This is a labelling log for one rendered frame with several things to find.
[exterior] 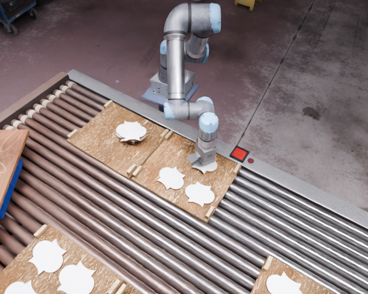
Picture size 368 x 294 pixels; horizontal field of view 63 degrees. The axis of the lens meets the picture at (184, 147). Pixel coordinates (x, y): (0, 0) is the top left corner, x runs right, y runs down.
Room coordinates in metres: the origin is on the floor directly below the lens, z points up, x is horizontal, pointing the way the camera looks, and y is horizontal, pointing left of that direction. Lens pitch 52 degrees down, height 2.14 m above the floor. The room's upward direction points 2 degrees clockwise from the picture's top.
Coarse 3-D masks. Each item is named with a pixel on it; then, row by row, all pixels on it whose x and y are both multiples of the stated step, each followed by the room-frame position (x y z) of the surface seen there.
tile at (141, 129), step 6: (126, 126) 1.02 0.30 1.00; (132, 126) 1.02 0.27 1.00; (138, 126) 1.02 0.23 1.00; (120, 132) 0.98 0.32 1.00; (126, 132) 0.98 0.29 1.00; (132, 132) 0.98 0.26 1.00; (138, 132) 0.98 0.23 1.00; (144, 132) 0.98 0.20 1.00; (126, 138) 0.94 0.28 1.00; (132, 138) 0.94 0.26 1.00; (138, 138) 0.94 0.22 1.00
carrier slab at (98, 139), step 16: (112, 112) 1.18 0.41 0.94; (128, 112) 1.19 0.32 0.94; (96, 128) 1.06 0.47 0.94; (112, 128) 1.06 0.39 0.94; (160, 128) 1.07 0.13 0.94; (80, 144) 0.95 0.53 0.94; (96, 144) 0.95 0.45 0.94; (112, 144) 0.95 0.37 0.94; (128, 144) 0.96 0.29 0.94; (144, 144) 0.96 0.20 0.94; (160, 144) 0.97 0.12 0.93; (112, 160) 0.85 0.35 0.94; (128, 160) 0.86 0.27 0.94; (144, 160) 0.86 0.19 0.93; (128, 176) 0.76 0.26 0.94
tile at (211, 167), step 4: (196, 164) 0.83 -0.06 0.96; (200, 164) 0.83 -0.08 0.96; (208, 164) 0.83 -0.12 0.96; (212, 164) 0.83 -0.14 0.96; (216, 164) 0.83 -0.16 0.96; (192, 168) 0.81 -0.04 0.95; (196, 168) 0.81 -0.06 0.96; (200, 168) 0.81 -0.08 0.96; (204, 168) 0.81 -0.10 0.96; (208, 168) 0.81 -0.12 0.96; (212, 168) 0.81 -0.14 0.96; (216, 168) 0.81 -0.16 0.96; (204, 172) 0.79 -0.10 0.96
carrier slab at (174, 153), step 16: (176, 144) 0.97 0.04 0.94; (192, 144) 0.97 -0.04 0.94; (160, 160) 0.86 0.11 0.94; (176, 160) 0.86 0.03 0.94; (224, 160) 0.87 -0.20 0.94; (144, 176) 0.77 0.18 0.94; (192, 176) 0.78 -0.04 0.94; (208, 176) 0.78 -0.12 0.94; (224, 176) 0.78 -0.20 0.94; (160, 192) 0.68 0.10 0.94; (176, 192) 0.68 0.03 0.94; (224, 192) 0.69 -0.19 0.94; (192, 208) 0.61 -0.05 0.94; (208, 208) 0.61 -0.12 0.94
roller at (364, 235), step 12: (72, 84) 1.43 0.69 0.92; (96, 96) 1.33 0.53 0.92; (252, 180) 0.78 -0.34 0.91; (264, 180) 0.78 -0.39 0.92; (276, 192) 0.72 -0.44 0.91; (288, 192) 0.71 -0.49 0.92; (300, 204) 0.66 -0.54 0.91; (312, 204) 0.66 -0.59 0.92; (324, 216) 0.60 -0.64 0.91; (336, 216) 0.60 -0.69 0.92; (348, 228) 0.55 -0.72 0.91; (360, 228) 0.55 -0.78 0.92
